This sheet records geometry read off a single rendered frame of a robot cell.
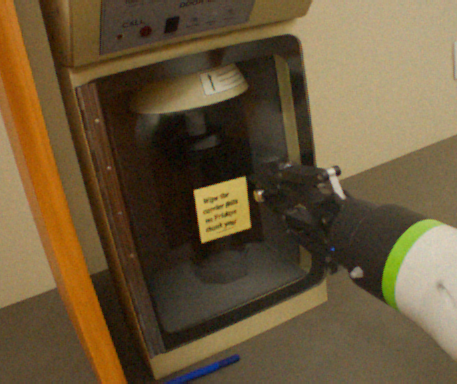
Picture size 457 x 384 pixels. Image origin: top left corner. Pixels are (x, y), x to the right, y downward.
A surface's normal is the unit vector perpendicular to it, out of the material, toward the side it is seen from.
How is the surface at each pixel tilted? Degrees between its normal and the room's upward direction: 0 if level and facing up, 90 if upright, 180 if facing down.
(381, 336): 0
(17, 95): 90
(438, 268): 43
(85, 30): 135
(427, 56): 90
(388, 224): 19
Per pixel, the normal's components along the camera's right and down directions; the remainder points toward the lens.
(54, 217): 0.47, 0.28
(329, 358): -0.15, -0.91
